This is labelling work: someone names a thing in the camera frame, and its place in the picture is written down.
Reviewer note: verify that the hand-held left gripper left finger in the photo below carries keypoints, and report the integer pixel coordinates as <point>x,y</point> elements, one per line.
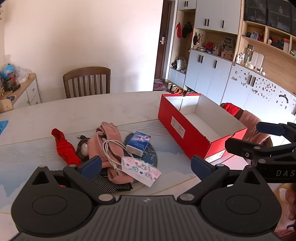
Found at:
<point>91,167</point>

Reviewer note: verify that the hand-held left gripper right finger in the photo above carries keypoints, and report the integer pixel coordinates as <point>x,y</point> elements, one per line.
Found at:
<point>200,168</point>

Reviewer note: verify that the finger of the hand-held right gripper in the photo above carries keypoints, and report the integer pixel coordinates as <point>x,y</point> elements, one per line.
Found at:
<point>242,148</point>
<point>268,128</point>

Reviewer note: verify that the black dotted cloth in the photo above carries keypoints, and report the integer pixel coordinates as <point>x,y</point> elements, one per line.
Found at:
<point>108,185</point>

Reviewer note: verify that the red knitted scarf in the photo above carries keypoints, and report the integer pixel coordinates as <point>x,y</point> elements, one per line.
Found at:
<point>66,148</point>

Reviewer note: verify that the red cardboard box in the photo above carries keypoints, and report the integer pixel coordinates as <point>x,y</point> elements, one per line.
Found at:
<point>182,134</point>

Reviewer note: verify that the pink garment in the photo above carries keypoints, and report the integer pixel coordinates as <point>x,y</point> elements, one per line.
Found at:
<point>111,134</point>

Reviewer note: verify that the cartoon printed face mask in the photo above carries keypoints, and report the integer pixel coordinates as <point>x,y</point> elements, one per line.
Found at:
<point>138,171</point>

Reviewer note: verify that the blue and white box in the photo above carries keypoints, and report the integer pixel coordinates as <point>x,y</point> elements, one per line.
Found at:
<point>138,141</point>

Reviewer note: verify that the person's right hand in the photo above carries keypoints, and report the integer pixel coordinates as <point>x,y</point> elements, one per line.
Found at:
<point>288,204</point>

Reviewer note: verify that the wooden chair with black seat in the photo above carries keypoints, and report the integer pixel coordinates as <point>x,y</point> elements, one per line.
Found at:
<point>268,141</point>

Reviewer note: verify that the white cabinet with stickers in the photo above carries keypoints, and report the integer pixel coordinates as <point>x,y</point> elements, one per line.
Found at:
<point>242,97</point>

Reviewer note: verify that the red cloth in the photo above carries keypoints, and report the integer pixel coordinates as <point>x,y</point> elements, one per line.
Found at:
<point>231,109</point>

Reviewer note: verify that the wooden open shelf unit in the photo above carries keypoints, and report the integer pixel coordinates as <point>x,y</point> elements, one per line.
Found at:
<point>272,58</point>

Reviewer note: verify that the row of shoes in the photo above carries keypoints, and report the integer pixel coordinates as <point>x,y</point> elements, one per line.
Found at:
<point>178,90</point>

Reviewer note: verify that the white floor cabinet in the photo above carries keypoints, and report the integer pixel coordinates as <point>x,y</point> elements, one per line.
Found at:
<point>203,76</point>

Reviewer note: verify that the red patterned rug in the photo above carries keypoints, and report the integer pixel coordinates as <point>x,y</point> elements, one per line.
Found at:
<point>159,85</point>

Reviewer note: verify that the low white bench cabinet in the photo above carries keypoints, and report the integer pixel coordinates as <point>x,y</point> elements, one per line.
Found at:
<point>175,76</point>

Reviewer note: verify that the white wooden sideboard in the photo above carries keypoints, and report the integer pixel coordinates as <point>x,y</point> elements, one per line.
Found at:
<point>31,92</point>

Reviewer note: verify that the wooden slatted chair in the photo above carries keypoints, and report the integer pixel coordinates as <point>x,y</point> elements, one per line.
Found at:
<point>86,70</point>

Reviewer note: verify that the blue rubber glove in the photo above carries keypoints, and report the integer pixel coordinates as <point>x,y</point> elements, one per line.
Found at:
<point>2,126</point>

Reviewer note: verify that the white tote bag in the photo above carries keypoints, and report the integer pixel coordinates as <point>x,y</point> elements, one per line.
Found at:
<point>181,63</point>

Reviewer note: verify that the dark glass cabinet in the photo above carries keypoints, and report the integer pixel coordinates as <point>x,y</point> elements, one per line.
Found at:
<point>270,14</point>

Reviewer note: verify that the clear plastic bag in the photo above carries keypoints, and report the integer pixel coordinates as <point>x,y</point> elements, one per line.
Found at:
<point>22,74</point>

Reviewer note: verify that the dark brown door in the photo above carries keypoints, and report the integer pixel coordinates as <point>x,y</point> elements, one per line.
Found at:
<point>163,55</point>

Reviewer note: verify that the blue round toy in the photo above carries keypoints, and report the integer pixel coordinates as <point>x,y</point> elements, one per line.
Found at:
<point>8,70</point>

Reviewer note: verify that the red hanging garment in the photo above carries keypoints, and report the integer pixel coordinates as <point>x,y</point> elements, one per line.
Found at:
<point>178,30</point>

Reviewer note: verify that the white wall cabinet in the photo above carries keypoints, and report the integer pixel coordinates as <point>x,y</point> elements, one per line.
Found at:
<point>215,14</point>

